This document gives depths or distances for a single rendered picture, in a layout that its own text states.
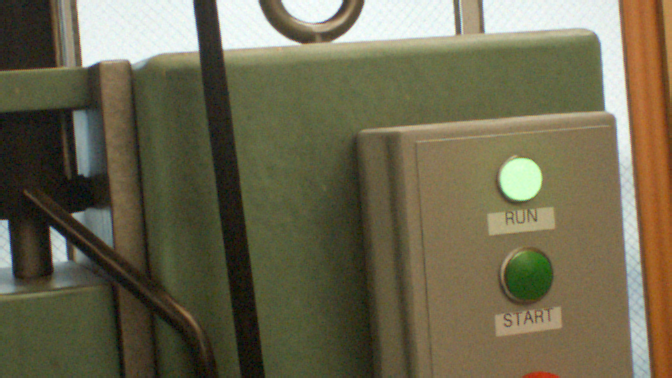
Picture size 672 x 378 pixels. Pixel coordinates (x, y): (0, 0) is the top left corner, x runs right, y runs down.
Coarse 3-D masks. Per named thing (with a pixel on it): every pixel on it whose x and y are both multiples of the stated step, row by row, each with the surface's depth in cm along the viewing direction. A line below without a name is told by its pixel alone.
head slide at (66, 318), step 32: (32, 224) 66; (32, 256) 66; (0, 288) 63; (32, 288) 62; (64, 288) 61; (96, 288) 62; (0, 320) 60; (32, 320) 61; (64, 320) 61; (96, 320) 62; (0, 352) 60; (32, 352) 61; (64, 352) 61; (96, 352) 62
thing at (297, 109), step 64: (192, 64) 59; (256, 64) 59; (320, 64) 60; (384, 64) 61; (448, 64) 62; (512, 64) 63; (576, 64) 64; (192, 128) 59; (256, 128) 59; (320, 128) 60; (192, 192) 59; (256, 192) 59; (320, 192) 60; (192, 256) 59; (256, 256) 60; (320, 256) 60; (320, 320) 60
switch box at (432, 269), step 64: (384, 128) 59; (448, 128) 56; (512, 128) 57; (576, 128) 57; (384, 192) 57; (448, 192) 56; (576, 192) 57; (384, 256) 58; (448, 256) 56; (576, 256) 57; (384, 320) 59; (448, 320) 56; (576, 320) 57
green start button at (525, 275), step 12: (516, 252) 56; (528, 252) 56; (540, 252) 57; (504, 264) 56; (516, 264) 56; (528, 264) 56; (540, 264) 56; (504, 276) 56; (516, 276) 56; (528, 276) 56; (540, 276) 56; (552, 276) 57; (504, 288) 56; (516, 288) 56; (528, 288) 56; (540, 288) 56; (516, 300) 56; (528, 300) 56
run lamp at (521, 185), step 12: (516, 156) 56; (504, 168) 56; (516, 168) 56; (528, 168) 56; (504, 180) 56; (516, 180) 56; (528, 180) 56; (540, 180) 56; (504, 192) 56; (516, 192) 56; (528, 192) 56
